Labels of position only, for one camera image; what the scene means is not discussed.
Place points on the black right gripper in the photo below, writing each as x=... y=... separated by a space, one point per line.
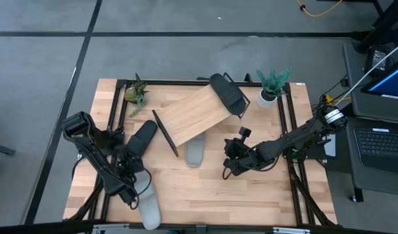
x=241 y=156

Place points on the dark grey floor object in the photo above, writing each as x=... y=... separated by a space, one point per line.
x=2 y=149

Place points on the black aluminium table frame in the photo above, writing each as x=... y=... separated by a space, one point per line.
x=172 y=82

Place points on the monitor with blue screen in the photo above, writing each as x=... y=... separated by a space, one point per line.
x=390 y=81

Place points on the black labelled power adapter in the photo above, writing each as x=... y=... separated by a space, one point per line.
x=377 y=58

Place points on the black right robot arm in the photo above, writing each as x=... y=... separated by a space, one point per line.
x=293 y=139

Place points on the grey slide sandal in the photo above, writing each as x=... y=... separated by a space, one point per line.
x=195 y=152
x=150 y=204

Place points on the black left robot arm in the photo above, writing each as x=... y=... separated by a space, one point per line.
x=88 y=143

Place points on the black slide sandal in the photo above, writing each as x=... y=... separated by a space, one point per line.
x=143 y=135
x=228 y=92

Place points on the wooden shelf black metal frame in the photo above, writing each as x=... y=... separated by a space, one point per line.
x=192 y=113

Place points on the trailing succulent in dark pot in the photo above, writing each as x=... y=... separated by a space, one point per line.
x=135 y=92

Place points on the yellow power plug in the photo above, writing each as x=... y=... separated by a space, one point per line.
x=329 y=98

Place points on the black keyboard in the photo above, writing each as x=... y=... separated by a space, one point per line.
x=380 y=143

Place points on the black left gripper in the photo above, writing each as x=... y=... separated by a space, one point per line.
x=132 y=162

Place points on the green leafy plant white pot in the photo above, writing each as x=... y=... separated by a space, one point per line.
x=267 y=99

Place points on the white paper sheet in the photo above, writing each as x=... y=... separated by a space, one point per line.
x=331 y=148

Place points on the black stand pole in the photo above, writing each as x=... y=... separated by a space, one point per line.
x=380 y=27

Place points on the silver bracket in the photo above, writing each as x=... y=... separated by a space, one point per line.
x=291 y=230
x=111 y=228

